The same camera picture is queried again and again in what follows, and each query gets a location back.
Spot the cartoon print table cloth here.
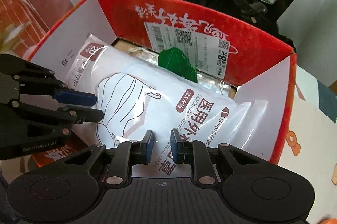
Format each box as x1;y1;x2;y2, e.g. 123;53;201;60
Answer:
0;65;337;224

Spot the white surgical mask package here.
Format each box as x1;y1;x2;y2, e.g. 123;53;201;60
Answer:
66;36;259;178

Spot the red strawberry cardboard box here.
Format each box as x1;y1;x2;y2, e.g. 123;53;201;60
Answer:
27;0;296;164

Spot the green plastic object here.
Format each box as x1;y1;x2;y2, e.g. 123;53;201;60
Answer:
157;47;198;83

